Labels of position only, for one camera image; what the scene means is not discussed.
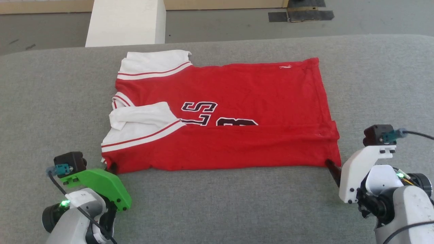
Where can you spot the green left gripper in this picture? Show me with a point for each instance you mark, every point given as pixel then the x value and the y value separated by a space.
pixel 105 184

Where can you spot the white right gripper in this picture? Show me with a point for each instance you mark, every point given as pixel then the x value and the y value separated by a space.
pixel 352 173

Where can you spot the red basketball jersey white sleeves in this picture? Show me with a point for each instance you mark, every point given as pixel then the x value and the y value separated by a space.
pixel 237 145

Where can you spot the white square pillar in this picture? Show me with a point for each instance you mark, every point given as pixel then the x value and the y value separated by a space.
pixel 125 22

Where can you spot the long black floor mat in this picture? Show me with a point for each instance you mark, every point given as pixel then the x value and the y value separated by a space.
pixel 315 15

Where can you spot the small black floor mat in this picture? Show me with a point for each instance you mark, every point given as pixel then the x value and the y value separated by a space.
pixel 278 17

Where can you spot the medium black floor mat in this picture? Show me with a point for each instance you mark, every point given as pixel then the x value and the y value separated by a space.
pixel 310 3

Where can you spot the wooden baseboard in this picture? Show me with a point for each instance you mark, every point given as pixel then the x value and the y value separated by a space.
pixel 44 6

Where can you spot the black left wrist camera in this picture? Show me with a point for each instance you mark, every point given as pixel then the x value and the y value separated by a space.
pixel 73 161

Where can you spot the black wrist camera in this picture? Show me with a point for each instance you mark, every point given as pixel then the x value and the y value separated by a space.
pixel 376 134
pixel 73 161

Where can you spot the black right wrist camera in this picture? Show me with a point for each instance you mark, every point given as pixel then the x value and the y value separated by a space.
pixel 376 134

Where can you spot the flat wooden base plate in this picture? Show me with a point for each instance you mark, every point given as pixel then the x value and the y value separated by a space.
pixel 301 8

